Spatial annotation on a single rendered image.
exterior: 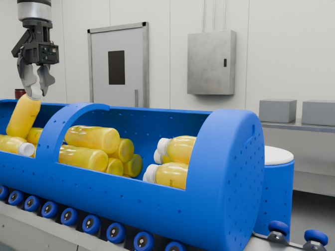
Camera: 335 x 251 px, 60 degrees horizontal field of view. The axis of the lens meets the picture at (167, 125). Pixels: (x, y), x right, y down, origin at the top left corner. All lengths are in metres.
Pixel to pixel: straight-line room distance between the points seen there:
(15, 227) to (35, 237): 0.09
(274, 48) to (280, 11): 0.43
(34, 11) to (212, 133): 0.63
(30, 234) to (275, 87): 3.39
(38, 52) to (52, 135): 0.28
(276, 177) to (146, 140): 0.44
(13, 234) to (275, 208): 0.80
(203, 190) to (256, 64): 3.50
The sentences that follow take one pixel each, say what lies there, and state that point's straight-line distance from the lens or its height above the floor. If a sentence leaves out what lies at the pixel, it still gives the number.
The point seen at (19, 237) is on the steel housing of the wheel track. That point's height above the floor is 0.87.
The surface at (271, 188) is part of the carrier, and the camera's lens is 1.02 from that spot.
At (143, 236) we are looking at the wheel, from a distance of 0.64.
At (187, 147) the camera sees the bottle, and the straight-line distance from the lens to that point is 0.60.
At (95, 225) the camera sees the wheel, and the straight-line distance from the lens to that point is 0.71.
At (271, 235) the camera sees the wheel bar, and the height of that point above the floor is 0.95.
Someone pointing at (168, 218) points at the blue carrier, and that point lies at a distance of 0.54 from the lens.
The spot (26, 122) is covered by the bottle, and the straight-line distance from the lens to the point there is 1.00.
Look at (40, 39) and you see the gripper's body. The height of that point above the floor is 1.41.
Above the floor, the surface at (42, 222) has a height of 0.93.
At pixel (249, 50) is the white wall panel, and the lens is 3.97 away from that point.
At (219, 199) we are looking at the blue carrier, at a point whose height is 1.11.
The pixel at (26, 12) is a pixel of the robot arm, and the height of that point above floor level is 1.48.
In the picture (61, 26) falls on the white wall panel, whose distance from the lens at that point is 6.04.
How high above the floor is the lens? 1.28
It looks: 8 degrees down
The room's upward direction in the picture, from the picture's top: straight up
